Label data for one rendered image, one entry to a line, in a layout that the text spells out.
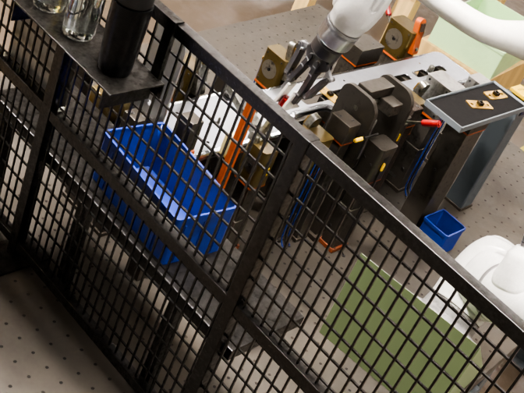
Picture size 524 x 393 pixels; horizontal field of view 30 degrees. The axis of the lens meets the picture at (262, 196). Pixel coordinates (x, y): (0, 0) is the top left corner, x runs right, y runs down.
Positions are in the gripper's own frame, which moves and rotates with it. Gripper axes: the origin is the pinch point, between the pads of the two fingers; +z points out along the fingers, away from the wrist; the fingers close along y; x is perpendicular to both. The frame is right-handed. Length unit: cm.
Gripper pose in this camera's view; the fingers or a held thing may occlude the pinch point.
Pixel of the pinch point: (288, 96)
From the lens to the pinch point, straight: 242.5
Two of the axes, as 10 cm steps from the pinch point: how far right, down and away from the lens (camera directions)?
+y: -5.4, -7.9, 2.8
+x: -6.9, 2.2, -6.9
